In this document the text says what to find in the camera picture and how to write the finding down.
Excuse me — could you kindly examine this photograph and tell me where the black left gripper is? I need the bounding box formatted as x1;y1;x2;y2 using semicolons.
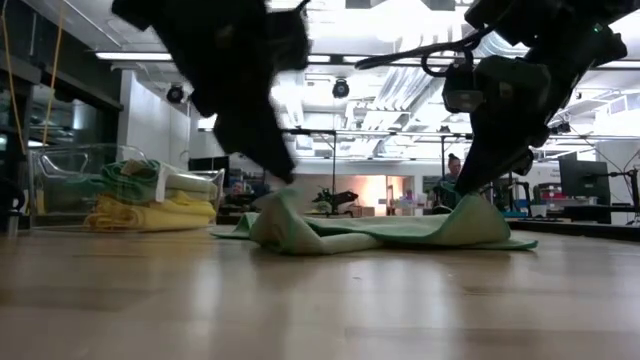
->
164;0;298;184

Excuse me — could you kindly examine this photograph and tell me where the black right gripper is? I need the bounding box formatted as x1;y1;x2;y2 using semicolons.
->
454;54;552;196

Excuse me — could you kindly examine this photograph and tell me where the green microfiber towel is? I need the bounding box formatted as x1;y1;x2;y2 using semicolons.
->
74;159;219;204
212;187;539;256

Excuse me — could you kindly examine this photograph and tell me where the clear plastic bin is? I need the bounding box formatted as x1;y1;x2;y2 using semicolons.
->
28;143;226;234

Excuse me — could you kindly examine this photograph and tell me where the person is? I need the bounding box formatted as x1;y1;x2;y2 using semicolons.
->
228;180;252;202
432;152;465;211

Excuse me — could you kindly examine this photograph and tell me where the black computer monitor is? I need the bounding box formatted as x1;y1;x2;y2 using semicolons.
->
558;158;612;201

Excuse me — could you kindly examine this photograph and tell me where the black background workstation frame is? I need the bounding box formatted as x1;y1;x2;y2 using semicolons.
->
282;127;516;217

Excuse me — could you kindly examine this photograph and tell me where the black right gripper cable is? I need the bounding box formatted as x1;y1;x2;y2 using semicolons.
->
354;24;496;79

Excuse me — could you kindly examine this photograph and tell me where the yellow hanging cord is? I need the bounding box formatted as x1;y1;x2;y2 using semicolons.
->
41;0;66;146
0;9;27;156

